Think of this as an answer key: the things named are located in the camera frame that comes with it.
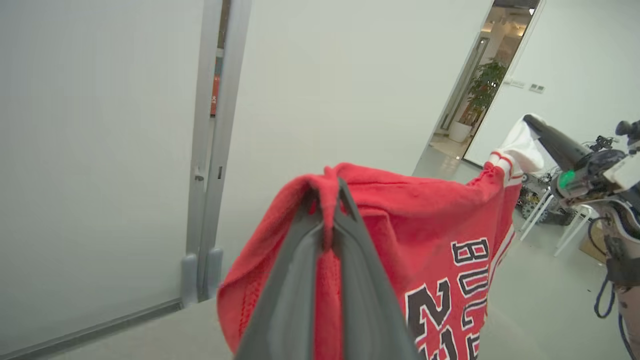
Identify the grey metal partition post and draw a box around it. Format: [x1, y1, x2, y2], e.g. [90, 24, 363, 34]
[181, 0, 253, 307]

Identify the red basketball jersey garment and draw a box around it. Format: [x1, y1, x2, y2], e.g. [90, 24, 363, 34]
[216, 114, 546, 360]

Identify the white stool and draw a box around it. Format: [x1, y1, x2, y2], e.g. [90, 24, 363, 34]
[520, 187, 593, 257]

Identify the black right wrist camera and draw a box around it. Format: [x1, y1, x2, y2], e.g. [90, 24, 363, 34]
[615, 119, 640, 153]

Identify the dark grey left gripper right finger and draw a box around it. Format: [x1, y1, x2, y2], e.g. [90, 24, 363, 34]
[332, 178, 422, 360]

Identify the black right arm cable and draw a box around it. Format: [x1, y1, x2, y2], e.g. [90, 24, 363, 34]
[587, 215, 633, 360]

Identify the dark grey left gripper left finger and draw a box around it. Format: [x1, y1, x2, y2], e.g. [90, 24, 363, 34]
[234, 189, 325, 360]

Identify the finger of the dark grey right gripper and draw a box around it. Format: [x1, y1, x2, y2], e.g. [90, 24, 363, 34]
[523, 115, 593, 172]

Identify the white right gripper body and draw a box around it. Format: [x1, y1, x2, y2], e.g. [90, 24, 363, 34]
[550, 149, 640, 207]

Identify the white plant pot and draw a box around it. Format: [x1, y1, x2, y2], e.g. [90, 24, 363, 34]
[448, 121, 473, 143]

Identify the green potted plant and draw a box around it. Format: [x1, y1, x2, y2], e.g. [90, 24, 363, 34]
[467, 59, 508, 126]

